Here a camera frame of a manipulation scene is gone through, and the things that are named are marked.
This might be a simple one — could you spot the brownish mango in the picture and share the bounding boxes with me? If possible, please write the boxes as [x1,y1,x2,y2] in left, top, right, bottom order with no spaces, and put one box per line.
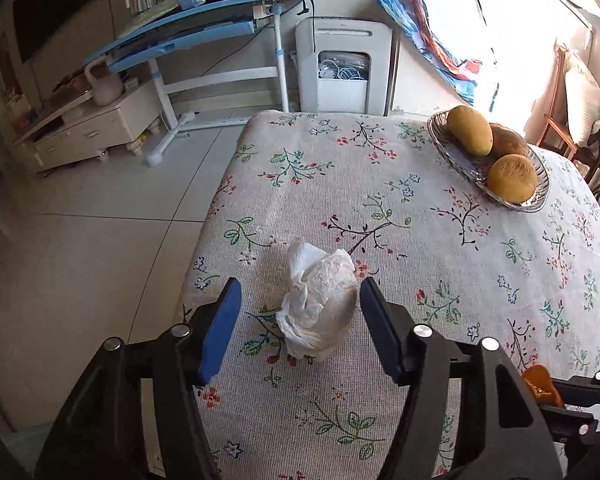
[487,122,530,158]

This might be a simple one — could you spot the white tall cabinet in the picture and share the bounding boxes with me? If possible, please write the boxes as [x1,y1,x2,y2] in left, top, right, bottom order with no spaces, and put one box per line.
[397,0,593,146]

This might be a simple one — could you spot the white air purifier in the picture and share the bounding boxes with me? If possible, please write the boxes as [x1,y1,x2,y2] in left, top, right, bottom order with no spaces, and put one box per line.
[295,16,393,116]

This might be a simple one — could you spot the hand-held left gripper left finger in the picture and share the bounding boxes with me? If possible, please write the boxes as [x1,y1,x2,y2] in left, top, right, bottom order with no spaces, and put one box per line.
[34,277,243,480]

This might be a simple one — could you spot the black television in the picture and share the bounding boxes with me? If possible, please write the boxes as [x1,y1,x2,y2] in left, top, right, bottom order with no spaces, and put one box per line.
[12,0,108,63]

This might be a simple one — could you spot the wooden chair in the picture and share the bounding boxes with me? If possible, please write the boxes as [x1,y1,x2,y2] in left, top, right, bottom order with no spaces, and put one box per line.
[535,42,593,173]

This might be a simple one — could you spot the green board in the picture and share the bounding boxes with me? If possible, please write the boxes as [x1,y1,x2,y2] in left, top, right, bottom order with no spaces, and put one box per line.
[122,0,181,36]

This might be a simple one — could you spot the pink kettlebell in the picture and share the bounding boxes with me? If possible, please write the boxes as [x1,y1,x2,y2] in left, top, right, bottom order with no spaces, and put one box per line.
[83,57,123,107]

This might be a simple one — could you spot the white pillow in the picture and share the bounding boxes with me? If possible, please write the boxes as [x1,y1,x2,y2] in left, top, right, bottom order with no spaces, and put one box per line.
[565,50,600,146]

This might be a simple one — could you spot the cream low cabinet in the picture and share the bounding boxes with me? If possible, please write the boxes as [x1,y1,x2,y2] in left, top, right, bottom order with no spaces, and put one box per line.
[14,77,161,173]

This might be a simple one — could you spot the white tissue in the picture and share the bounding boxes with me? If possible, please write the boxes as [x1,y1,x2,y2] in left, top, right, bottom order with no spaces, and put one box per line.
[275,237,359,361]

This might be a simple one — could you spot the orange peel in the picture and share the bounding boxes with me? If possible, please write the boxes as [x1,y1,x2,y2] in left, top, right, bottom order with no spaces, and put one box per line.
[521,364,566,409]

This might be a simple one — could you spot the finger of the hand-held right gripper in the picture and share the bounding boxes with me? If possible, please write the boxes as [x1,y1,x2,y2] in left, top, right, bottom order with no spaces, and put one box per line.
[540,405,600,448]
[550,367,600,408]

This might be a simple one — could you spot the yellow mango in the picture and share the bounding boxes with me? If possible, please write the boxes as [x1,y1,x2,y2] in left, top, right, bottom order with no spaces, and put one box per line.
[486,153,538,205]
[446,105,494,157]

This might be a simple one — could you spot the grey fruit bowl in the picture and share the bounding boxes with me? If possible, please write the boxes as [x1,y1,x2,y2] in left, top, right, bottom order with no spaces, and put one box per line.
[426,110,552,212]

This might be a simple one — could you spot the colourful printed bag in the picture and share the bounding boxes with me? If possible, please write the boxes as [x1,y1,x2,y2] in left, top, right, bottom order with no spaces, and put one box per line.
[377,0,498,113]

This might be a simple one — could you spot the blue study desk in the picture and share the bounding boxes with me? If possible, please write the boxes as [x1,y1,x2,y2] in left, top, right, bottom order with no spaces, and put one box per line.
[82,0,311,167]

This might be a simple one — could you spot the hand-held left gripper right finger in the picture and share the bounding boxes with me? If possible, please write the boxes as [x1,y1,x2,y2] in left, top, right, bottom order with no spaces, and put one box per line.
[359,276,563,480]

